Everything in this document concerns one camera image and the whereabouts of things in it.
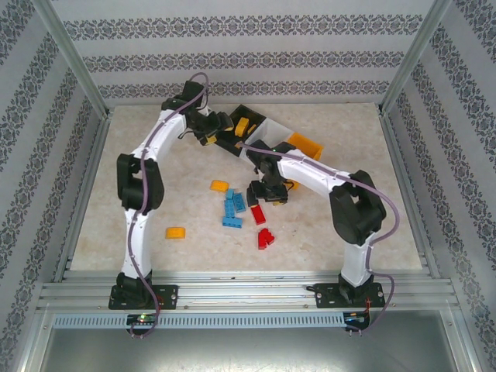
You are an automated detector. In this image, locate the black plastic bin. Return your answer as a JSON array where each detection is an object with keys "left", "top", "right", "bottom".
[{"left": 216, "top": 104, "right": 268, "bottom": 158}]

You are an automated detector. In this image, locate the white plastic bin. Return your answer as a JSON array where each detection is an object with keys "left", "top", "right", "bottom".
[{"left": 239, "top": 118, "right": 296, "bottom": 160}]

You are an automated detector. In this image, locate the orange plastic bin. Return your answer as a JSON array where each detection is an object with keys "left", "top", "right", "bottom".
[{"left": 284, "top": 131, "right": 325, "bottom": 193}]

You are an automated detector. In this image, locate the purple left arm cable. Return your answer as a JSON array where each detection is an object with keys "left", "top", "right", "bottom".
[{"left": 129, "top": 71, "right": 213, "bottom": 340}]

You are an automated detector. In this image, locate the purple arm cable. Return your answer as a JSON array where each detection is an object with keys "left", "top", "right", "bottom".
[
  {"left": 129, "top": 71, "right": 213, "bottom": 340},
  {"left": 236, "top": 141, "right": 401, "bottom": 337}
]

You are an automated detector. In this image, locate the aluminium mounting rail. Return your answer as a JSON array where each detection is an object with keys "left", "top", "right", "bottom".
[{"left": 36, "top": 270, "right": 460, "bottom": 311}]

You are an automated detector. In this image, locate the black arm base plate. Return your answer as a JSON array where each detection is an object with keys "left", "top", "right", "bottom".
[
  {"left": 315, "top": 282, "right": 388, "bottom": 310},
  {"left": 109, "top": 284, "right": 180, "bottom": 311}
]

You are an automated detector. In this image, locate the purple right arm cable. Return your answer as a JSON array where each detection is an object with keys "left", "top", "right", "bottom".
[{"left": 236, "top": 141, "right": 401, "bottom": 337}]

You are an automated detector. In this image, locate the grey slotted cable duct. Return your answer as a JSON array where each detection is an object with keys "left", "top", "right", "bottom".
[{"left": 52, "top": 312, "right": 346, "bottom": 329}]

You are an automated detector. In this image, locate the aluminium side rail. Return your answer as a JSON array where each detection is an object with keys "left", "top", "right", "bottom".
[
  {"left": 378, "top": 110, "right": 443, "bottom": 280},
  {"left": 52, "top": 110, "right": 113, "bottom": 284}
]

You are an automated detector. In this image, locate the aluminium frame post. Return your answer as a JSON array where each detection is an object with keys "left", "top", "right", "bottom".
[
  {"left": 30, "top": 0, "right": 114, "bottom": 117},
  {"left": 377, "top": 0, "right": 454, "bottom": 115}
]

